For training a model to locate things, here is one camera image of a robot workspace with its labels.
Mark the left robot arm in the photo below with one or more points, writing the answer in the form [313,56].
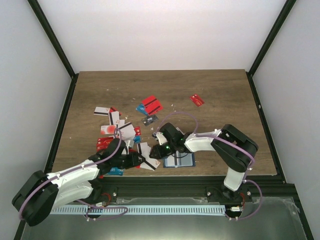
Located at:
[60,182]

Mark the white floral VIP card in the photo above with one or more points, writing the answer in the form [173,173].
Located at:
[180,130]

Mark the white striped card upright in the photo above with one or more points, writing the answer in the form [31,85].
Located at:
[114,118]

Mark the blue leather card holder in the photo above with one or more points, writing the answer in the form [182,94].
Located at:
[179,160]

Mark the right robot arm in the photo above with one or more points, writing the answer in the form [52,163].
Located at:
[235,148]

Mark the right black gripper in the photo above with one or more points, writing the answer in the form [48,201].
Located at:
[160,154]

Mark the blue card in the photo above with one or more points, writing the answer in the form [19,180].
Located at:
[114,171]
[141,108]

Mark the blue card top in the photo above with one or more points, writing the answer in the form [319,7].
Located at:
[141,108]

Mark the blue card bottom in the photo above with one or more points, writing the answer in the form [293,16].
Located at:
[114,171]

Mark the black VIP card top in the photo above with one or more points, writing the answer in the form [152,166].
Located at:
[148,120]

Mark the small red card centre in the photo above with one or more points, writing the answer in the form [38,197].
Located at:
[137,130]

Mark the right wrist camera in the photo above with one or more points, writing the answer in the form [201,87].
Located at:
[160,138]

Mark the white red-circle card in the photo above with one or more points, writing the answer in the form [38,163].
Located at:
[107,129]

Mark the red striped card top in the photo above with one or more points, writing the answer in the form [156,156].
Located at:
[152,105]

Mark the red card far right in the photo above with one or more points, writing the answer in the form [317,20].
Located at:
[197,100]

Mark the red gold cards pile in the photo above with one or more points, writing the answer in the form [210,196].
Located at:
[103,143]

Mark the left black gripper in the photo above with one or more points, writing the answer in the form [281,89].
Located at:
[134,161]

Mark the black aluminium frame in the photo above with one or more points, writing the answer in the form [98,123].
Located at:
[189,186]

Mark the light blue slotted rail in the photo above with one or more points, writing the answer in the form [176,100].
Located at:
[199,210]

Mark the white striped card bottom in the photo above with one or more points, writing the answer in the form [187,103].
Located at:
[150,164]

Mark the white striped card top-left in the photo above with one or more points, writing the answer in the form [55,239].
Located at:
[101,111]

